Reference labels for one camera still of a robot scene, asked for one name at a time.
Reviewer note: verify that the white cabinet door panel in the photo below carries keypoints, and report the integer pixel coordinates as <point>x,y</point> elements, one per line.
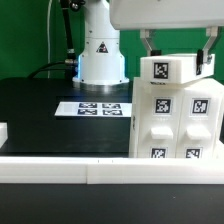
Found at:
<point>159,121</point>
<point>201,116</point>

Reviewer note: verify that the white border fence rail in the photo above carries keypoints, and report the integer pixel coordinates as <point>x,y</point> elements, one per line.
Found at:
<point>61,170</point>

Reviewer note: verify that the white cabinet top block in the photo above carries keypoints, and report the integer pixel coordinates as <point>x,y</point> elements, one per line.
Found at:
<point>174,68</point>

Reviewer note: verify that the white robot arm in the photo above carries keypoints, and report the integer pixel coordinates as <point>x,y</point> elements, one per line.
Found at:
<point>101,64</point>

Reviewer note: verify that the white cabinet body box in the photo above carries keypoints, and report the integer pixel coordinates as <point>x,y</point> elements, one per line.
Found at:
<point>138,88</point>

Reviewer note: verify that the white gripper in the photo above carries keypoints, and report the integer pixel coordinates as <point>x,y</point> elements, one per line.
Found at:
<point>170,14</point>

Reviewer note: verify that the white marker base plate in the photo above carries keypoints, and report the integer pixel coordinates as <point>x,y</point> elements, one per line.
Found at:
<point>93,109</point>

